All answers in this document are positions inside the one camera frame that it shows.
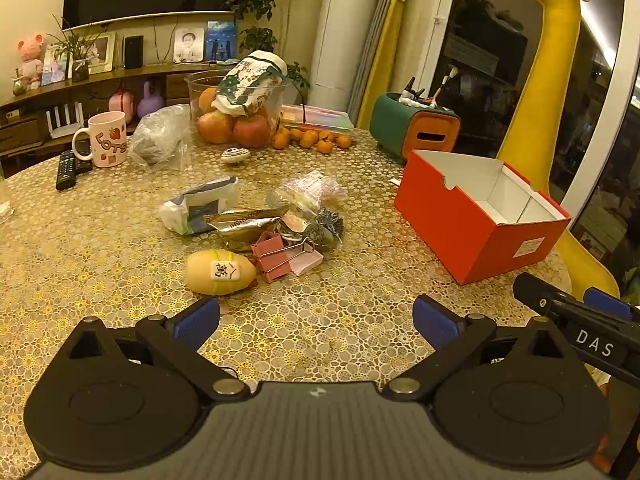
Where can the clear pink-print packet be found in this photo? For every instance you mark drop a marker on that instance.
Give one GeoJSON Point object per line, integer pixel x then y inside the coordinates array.
{"type": "Point", "coordinates": [310, 190]}

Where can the white blue snack packet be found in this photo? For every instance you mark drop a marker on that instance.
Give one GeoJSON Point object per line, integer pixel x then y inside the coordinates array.
{"type": "Point", "coordinates": [195, 210]}

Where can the red apple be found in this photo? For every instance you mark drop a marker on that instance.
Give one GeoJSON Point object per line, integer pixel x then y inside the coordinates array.
{"type": "Point", "coordinates": [251, 131]}
{"type": "Point", "coordinates": [215, 128]}

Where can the pink bear figurine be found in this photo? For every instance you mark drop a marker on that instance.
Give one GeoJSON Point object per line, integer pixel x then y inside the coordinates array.
{"type": "Point", "coordinates": [31, 62]}

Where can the gold floral desktop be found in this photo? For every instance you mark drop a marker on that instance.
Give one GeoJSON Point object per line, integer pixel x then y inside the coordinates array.
{"type": "Point", "coordinates": [360, 285]}

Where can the yellow grey curtain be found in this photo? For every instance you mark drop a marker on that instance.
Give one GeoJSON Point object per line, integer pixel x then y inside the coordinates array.
{"type": "Point", "coordinates": [387, 45]}

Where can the red cardboard box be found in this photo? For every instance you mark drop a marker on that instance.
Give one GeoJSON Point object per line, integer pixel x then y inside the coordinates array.
{"type": "Point", "coordinates": [480, 240]}

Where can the purple kettlebell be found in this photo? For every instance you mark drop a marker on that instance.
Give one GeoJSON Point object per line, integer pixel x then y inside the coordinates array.
{"type": "Point", "coordinates": [150, 102]}

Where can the black dropper bottle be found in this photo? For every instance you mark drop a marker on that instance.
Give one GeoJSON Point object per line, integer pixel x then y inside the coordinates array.
{"type": "Point", "coordinates": [411, 87]}

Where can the yellow egg-shaped toy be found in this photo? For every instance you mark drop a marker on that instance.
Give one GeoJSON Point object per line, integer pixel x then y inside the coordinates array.
{"type": "Point", "coordinates": [215, 272]}

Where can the green orange tissue box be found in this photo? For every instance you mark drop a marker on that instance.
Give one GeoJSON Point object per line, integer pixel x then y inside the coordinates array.
{"type": "Point", "coordinates": [395, 122]}

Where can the pile of tangerines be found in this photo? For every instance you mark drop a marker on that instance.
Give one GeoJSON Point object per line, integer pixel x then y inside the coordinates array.
{"type": "Point", "coordinates": [310, 139]}

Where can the clear plastic bag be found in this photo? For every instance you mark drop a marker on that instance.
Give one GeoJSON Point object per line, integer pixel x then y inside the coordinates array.
{"type": "Point", "coordinates": [160, 135]}

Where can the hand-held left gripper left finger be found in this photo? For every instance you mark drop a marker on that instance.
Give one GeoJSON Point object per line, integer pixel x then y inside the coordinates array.
{"type": "Point", "coordinates": [197, 319]}

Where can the small round patterned lid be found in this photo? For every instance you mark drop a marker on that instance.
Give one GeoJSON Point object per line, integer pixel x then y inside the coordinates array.
{"type": "Point", "coordinates": [235, 156]}

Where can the pink kettlebell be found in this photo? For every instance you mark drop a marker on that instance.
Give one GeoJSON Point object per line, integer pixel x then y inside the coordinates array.
{"type": "Point", "coordinates": [122, 105]}

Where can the pink sticky notes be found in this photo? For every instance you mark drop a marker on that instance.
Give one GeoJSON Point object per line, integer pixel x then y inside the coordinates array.
{"type": "Point", "coordinates": [310, 262]}

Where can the potted orchid plant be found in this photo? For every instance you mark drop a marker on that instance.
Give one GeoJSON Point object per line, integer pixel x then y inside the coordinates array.
{"type": "Point", "coordinates": [75, 55]}

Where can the makeup brush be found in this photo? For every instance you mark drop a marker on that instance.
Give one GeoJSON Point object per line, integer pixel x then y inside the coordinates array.
{"type": "Point", "coordinates": [445, 82]}

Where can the pink mug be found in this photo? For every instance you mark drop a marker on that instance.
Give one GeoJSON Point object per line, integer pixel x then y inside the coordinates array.
{"type": "Point", "coordinates": [107, 140]}

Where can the white tower air conditioner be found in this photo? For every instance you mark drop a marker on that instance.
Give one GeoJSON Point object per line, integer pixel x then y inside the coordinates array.
{"type": "Point", "coordinates": [340, 35]}

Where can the black remote control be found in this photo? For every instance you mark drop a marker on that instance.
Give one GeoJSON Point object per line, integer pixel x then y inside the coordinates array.
{"type": "Point", "coordinates": [66, 170]}

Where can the glass fruit bowl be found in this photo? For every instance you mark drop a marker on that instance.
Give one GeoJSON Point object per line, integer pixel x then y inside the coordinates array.
{"type": "Point", "coordinates": [200, 85]}

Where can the wooden sideboard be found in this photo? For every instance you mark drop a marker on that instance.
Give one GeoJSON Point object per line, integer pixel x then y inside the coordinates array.
{"type": "Point", "coordinates": [30, 125]}

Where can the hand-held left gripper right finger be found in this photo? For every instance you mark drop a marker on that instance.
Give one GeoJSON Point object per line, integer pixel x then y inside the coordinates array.
{"type": "Point", "coordinates": [435, 324]}

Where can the yellow giraffe figure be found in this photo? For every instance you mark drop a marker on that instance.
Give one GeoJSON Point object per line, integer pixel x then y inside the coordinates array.
{"type": "Point", "coordinates": [550, 60]}

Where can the portrait photo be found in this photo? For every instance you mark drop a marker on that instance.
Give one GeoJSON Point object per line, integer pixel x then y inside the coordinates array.
{"type": "Point", "coordinates": [189, 45]}

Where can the white door frame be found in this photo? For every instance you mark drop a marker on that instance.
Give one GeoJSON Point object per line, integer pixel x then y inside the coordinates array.
{"type": "Point", "coordinates": [607, 85]}

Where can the blue photo card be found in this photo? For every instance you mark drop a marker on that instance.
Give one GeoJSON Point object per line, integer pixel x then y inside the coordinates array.
{"type": "Point", "coordinates": [221, 40]}

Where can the pink binder clip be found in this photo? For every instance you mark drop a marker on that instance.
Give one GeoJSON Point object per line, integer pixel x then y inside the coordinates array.
{"type": "Point", "coordinates": [272, 257]}

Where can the small picture card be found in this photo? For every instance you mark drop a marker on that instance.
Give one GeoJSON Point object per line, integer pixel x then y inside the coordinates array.
{"type": "Point", "coordinates": [52, 67]}

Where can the black speaker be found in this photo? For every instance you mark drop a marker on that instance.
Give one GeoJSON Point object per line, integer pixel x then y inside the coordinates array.
{"type": "Point", "coordinates": [133, 52]}

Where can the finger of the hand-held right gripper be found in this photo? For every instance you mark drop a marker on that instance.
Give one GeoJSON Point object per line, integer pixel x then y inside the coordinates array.
{"type": "Point", "coordinates": [540, 296]}
{"type": "Point", "coordinates": [607, 304]}

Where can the orange fruit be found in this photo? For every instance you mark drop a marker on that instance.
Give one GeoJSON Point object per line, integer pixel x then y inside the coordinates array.
{"type": "Point", "coordinates": [207, 101]}

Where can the white green printed bag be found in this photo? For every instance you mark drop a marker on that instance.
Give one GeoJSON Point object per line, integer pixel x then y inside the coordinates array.
{"type": "Point", "coordinates": [250, 85]}

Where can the white router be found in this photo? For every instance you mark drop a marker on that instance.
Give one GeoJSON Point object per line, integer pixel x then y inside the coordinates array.
{"type": "Point", "coordinates": [65, 127]}

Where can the pastel plastic pencil case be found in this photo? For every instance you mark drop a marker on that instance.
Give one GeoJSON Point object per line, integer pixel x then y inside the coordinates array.
{"type": "Point", "coordinates": [320, 117]}

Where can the white photo frame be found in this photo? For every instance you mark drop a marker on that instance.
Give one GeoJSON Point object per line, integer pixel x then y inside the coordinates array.
{"type": "Point", "coordinates": [102, 52]}

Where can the dark glitter pouch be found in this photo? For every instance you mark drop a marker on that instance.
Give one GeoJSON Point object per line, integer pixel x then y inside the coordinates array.
{"type": "Point", "coordinates": [327, 230]}

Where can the silver foil pouch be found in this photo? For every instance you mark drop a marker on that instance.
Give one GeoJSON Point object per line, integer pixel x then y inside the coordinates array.
{"type": "Point", "coordinates": [240, 227]}

